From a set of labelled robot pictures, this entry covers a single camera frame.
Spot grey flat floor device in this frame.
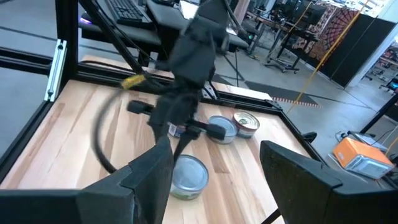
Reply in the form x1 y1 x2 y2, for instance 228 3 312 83
335 130 390 147

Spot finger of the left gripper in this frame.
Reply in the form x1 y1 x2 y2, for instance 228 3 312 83
172 128 201 166
153 122 170 144

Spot silver arm base bracket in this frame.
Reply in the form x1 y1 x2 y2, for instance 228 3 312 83
201 81 219 101

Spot silver bracket plate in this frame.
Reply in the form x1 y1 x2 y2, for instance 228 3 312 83
44 39 68 103

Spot white paper sheet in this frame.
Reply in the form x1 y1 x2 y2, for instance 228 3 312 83
179 0 200 20

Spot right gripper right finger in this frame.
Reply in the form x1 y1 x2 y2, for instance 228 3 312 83
259 139 398 224

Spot yellow hanging cable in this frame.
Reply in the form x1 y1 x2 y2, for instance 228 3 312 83
285 0 371 115

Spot red patterned tapestry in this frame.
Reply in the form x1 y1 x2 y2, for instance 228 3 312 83
291 2 361 62

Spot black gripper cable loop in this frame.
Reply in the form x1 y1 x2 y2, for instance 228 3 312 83
92 88 156 174

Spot rolling table black legs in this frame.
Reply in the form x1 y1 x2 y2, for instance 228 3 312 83
248 11 318 75

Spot black computer monitor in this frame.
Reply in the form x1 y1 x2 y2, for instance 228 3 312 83
294 0 326 26

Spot black diagonal pole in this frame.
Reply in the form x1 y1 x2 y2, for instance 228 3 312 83
359 92 398 135

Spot yellow cable tag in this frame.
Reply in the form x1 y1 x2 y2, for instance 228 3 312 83
120 74 147 90

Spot reddish patterned panel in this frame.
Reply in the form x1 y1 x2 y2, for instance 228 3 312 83
233 0 252 24

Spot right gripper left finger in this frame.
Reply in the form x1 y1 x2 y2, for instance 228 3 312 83
0 135 175 224

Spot black mat orange striped edge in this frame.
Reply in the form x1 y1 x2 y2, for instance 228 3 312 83
211 73 238 87
243 80 321 110

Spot grey desk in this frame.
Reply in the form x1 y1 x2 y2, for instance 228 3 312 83
78 0 250 52

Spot black partition panel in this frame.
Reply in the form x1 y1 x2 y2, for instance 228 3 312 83
319 14 398 90

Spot black aluminium rig frame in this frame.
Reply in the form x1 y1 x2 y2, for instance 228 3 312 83
0 0 318 187

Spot orange box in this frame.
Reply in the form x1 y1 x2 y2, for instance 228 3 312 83
331 136 396 181

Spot black keyboard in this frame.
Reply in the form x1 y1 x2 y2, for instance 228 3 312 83
103 0 154 28

